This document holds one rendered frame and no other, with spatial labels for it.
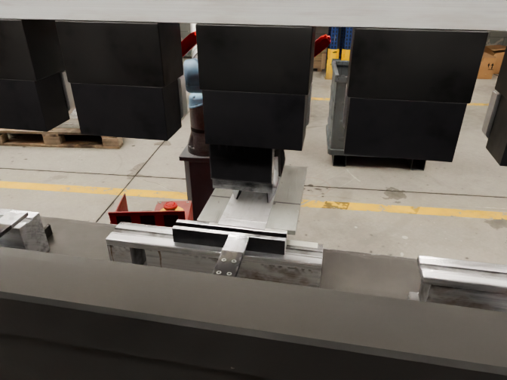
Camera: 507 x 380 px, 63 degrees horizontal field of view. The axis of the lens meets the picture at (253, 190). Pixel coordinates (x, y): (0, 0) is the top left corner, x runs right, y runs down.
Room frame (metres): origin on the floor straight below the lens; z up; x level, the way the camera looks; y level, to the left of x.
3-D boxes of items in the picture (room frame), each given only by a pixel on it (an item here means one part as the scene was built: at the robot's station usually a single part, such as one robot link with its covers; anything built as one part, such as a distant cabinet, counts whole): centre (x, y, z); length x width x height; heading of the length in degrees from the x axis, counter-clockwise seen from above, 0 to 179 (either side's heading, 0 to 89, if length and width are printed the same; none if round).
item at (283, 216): (0.74, -0.01, 1.00); 0.26 x 0.18 x 0.01; 169
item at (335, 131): (3.20, -1.02, 0.36); 0.80 x 0.60 x 0.72; 83
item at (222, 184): (0.59, 0.02, 1.13); 0.10 x 0.02 x 0.10; 79
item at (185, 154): (1.49, 0.18, 0.39); 0.18 x 0.18 x 0.77; 83
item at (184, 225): (0.60, 0.04, 0.98); 0.20 x 0.03 x 0.03; 79
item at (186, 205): (0.99, 0.28, 0.75); 0.20 x 0.16 x 0.18; 92
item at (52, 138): (3.75, 1.74, 0.07); 1.20 x 0.81 x 0.14; 86
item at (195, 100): (1.49, 0.17, 0.94); 0.13 x 0.12 x 0.14; 98
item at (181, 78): (0.63, 0.19, 1.26); 0.15 x 0.09 x 0.17; 79
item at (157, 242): (0.60, 0.07, 0.92); 0.39 x 0.06 x 0.10; 79
